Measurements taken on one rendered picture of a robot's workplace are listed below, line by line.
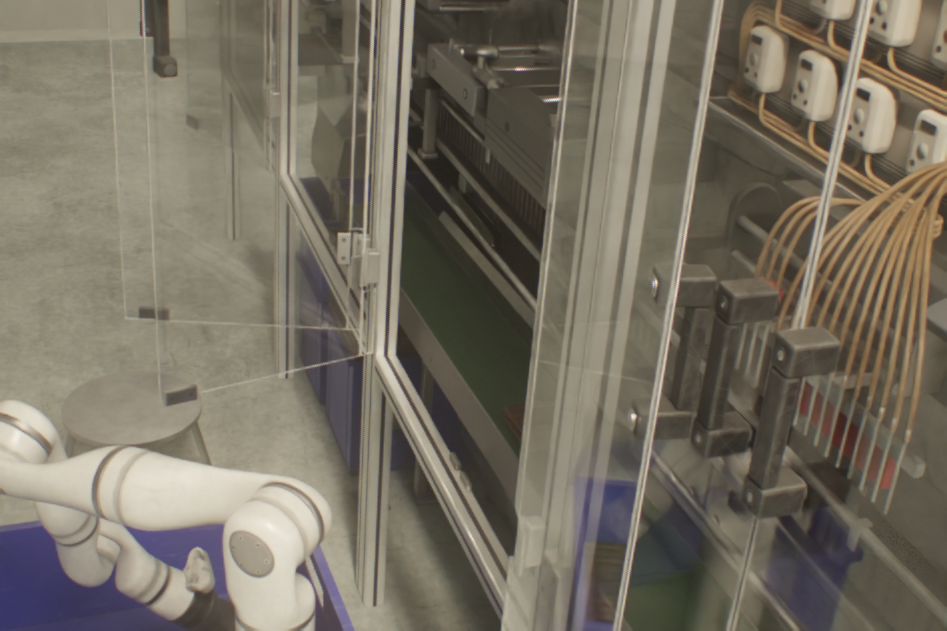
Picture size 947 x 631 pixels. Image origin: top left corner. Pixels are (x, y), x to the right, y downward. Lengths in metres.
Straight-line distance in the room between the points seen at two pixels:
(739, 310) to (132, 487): 0.79
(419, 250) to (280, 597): 1.23
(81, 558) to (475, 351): 0.72
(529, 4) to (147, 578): 1.49
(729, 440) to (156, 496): 0.71
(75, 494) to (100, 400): 1.24
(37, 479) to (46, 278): 2.36
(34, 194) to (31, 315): 0.94
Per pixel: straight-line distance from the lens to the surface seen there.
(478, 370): 1.98
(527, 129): 1.88
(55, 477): 1.51
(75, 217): 4.28
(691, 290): 0.91
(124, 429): 2.62
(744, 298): 0.90
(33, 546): 2.10
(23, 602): 2.17
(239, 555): 1.34
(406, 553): 2.66
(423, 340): 2.12
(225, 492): 1.41
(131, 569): 1.89
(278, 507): 1.32
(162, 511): 1.43
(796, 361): 0.84
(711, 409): 0.94
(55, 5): 6.50
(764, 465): 0.88
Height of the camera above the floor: 1.67
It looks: 25 degrees down
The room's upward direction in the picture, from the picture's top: 5 degrees clockwise
